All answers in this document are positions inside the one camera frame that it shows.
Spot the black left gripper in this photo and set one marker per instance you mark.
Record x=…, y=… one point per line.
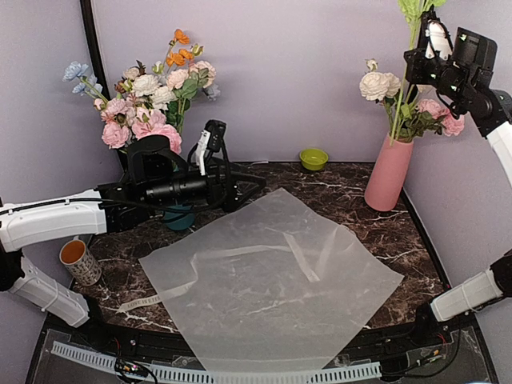
x=228, y=199

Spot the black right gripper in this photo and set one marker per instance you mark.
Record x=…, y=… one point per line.
x=415, y=72

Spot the pink rose stem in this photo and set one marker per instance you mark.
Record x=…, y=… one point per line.
x=429, y=116

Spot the cream printed ribbon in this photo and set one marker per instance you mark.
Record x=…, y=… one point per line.
x=291, y=247

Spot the white translucent wrapping paper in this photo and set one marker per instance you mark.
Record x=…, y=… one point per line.
x=261, y=307

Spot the white rose stem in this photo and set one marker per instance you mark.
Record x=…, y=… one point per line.
x=381, y=88

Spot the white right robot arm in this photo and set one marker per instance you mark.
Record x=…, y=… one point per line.
x=461, y=185

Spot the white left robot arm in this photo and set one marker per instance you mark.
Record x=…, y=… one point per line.
x=27, y=225

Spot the teal cylindrical vase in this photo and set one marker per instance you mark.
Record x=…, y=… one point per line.
x=180, y=220

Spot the pink tall vase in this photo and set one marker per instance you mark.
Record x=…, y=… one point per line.
x=388, y=176

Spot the lime green bowl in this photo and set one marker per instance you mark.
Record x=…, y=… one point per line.
x=313, y=159

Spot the large mixed flower arrangement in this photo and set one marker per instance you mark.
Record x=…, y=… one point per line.
x=150, y=102

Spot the patterned mug orange inside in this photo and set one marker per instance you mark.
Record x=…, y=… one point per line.
x=82, y=265

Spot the black front table rail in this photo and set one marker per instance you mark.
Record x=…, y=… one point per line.
x=374, y=343

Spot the white slotted cable duct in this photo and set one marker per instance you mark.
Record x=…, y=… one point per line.
x=228, y=371

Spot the black left frame post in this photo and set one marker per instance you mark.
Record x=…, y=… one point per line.
x=86, y=7

